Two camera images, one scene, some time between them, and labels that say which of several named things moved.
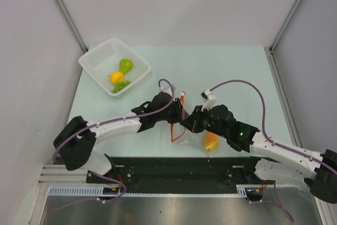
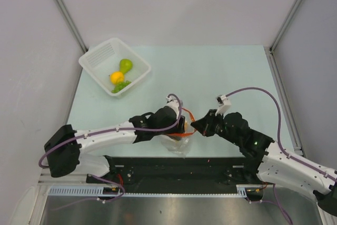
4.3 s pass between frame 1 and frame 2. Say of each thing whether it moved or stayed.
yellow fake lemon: stayed
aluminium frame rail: stayed
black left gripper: moved
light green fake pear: stayed
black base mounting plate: stayed
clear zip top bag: moved
